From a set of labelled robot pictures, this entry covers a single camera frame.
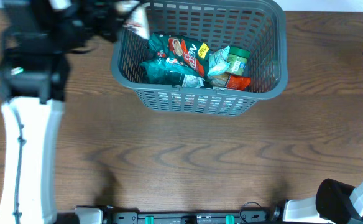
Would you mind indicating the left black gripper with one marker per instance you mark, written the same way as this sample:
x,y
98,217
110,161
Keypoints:
x,y
101,12

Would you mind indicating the beige snack pouch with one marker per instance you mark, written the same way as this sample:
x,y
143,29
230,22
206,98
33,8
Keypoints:
x,y
133,17

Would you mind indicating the green Nescafe coffee bag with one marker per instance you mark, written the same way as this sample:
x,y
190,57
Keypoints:
x,y
177,61

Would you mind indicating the grey plastic basket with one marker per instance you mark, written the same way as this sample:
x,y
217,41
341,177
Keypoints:
x,y
258,26

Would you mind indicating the small light blue packet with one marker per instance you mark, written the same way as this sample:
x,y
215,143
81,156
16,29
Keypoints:
x,y
218,63

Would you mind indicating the green lid jar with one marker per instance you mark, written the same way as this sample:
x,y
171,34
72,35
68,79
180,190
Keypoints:
x,y
237,59

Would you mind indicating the orange spaghetti pack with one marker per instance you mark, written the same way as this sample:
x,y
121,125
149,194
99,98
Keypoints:
x,y
229,81

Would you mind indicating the multipack tissue packets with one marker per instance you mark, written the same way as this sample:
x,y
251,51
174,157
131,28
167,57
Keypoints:
x,y
179,102

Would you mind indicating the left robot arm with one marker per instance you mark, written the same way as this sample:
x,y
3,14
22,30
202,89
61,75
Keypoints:
x,y
33,77

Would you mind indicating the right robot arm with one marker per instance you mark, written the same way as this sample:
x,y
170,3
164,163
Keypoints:
x,y
334,202

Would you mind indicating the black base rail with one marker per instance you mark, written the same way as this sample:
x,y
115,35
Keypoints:
x,y
108,215

